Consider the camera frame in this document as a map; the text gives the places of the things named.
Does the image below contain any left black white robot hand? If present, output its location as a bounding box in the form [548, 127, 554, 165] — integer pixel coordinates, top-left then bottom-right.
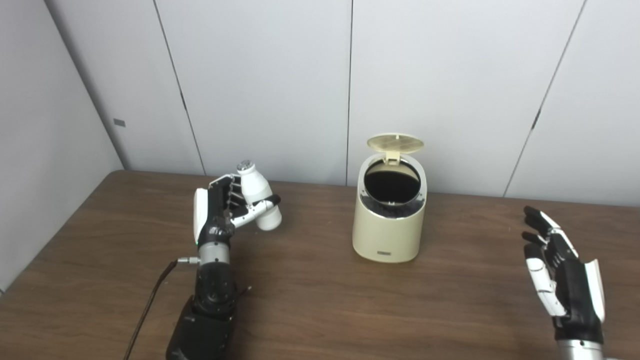
[193, 173, 282, 247]

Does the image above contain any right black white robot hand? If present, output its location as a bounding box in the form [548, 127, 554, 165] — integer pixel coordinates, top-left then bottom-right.
[521, 205, 606, 345]

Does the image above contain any small white plastic bottle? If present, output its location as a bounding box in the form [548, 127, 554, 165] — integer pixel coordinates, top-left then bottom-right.
[236, 160, 283, 232]

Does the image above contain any cream-colored bin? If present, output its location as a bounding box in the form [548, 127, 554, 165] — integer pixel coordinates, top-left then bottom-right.
[352, 152, 428, 264]

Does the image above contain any round cream bin lid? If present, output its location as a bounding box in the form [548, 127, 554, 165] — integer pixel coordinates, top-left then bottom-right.
[367, 133, 425, 165]

